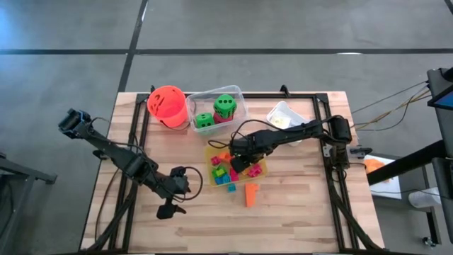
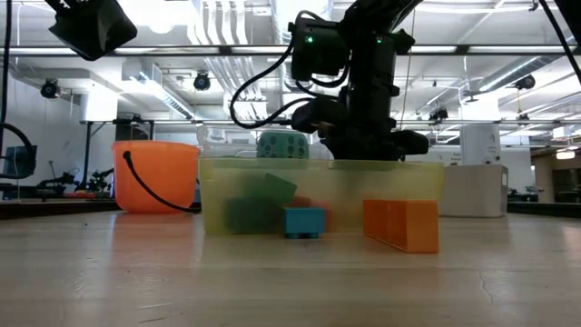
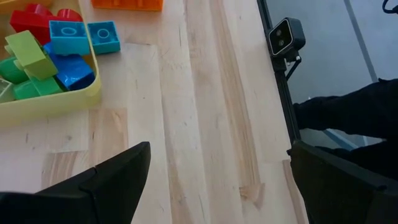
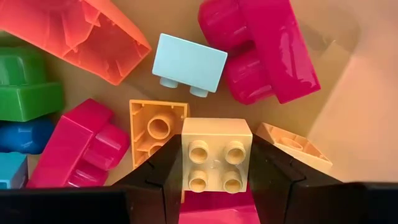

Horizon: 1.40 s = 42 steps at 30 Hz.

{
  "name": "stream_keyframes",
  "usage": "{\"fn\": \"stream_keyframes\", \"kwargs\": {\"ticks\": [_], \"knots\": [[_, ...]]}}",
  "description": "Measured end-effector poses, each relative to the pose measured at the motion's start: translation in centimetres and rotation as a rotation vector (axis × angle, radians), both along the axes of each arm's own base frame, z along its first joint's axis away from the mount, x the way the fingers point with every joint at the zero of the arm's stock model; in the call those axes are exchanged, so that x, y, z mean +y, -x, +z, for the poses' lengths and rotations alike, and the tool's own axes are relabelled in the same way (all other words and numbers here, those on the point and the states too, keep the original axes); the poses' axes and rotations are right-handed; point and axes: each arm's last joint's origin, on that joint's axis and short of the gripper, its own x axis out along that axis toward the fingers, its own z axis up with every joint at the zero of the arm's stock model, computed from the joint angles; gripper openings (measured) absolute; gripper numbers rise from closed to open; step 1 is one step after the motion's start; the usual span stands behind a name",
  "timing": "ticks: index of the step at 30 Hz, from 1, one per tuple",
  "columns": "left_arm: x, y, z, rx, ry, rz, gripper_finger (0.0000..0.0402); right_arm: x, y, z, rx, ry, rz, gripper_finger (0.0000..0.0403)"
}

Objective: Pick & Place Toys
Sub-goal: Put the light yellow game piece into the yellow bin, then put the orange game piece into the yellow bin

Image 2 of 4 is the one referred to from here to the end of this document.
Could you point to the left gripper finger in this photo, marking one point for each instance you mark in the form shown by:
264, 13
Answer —
115, 27
75, 32

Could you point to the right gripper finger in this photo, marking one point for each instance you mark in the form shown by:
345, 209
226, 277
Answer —
318, 115
413, 143

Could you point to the green foam dice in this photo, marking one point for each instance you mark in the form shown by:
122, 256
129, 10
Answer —
282, 145

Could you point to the yellow translucent tray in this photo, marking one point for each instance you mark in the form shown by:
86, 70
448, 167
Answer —
345, 191

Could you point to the white plastic bin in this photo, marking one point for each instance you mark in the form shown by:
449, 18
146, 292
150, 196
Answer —
472, 191

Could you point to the green toy block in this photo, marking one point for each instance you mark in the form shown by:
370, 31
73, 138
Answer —
274, 188

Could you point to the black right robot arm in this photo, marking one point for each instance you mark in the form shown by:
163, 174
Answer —
367, 59

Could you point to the black ceiling spotlight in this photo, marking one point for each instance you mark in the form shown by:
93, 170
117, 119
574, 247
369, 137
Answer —
438, 114
525, 82
202, 81
50, 88

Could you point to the white pillar cabinet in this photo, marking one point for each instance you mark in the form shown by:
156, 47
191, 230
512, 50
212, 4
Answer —
481, 143

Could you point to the orange tall toy block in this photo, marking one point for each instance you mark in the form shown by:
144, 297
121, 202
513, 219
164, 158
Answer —
408, 224

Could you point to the teal small toy brick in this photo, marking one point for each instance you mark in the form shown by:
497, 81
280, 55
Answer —
304, 221

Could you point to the black background robot equipment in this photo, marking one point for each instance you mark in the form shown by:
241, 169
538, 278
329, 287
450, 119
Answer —
77, 181

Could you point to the orange plastic bucket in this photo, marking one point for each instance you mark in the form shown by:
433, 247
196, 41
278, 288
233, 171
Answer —
159, 175

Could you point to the black metal rig frame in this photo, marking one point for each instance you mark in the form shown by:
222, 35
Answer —
181, 49

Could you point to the wall monitor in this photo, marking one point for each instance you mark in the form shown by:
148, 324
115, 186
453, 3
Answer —
18, 161

